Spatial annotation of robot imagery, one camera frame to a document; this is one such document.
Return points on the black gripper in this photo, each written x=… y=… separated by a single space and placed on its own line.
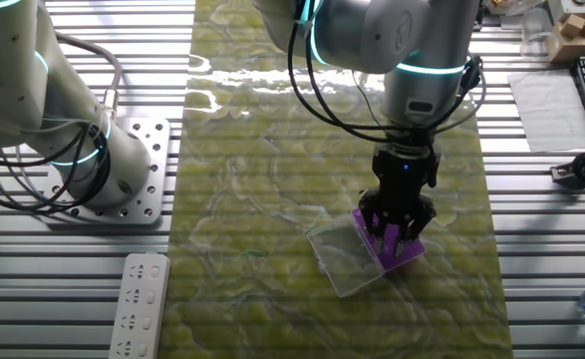
x=405 y=177

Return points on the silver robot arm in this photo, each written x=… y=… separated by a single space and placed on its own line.
x=3 y=75

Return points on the purple pipette tip rack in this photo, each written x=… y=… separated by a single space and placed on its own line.
x=411 y=251

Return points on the clear plastic rack lid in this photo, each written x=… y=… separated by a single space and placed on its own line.
x=342 y=259

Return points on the green marble pattern mat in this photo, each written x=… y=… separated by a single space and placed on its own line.
x=272 y=199

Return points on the white paper sheet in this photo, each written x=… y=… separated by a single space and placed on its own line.
x=551 y=109

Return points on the clear glass beaker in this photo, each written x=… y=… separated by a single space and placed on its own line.
x=536 y=30

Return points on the metal robot mounting plate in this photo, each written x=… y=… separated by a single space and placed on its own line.
x=155 y=169

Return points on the small wooden cube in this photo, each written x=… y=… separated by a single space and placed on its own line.
x=572 y=26

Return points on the white power strip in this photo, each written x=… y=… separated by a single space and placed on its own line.
x=140 y=309

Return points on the white device with knob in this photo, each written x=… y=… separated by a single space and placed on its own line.
x=576 y=6

